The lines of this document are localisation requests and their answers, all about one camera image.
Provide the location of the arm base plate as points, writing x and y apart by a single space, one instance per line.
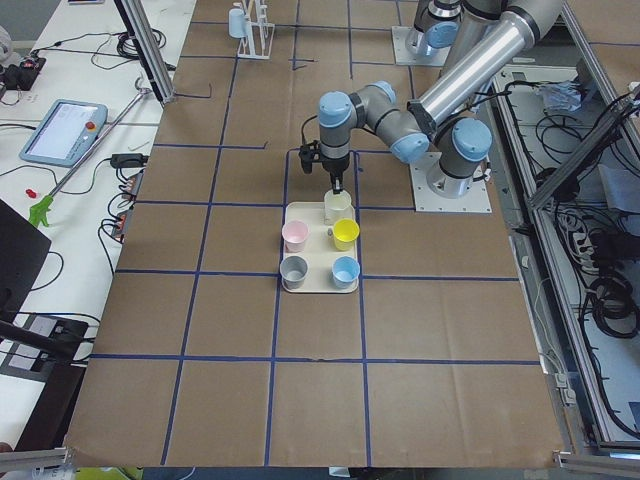
405 56
436 192

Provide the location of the black power adapter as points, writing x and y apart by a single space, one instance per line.
128 160

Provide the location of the grey cup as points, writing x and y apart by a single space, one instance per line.
293 272

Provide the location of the blue teach pendant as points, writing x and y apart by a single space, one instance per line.
65 134

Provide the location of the reacher grabber tool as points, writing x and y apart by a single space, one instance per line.
38 212

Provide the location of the cream white cup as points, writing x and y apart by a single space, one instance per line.
336 206

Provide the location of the white wire cup rack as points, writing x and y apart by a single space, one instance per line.
258 31

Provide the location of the pink cup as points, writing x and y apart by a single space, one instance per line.
295 234

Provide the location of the yellow cup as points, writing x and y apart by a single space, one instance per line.
345 233

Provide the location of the cream plastic tray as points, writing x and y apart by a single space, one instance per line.
319 252

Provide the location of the light blue cup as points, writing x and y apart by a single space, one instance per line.
237 23
345 272

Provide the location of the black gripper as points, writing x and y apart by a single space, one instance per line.
335 167

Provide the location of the aluminium frame post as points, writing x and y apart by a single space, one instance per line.
138 27

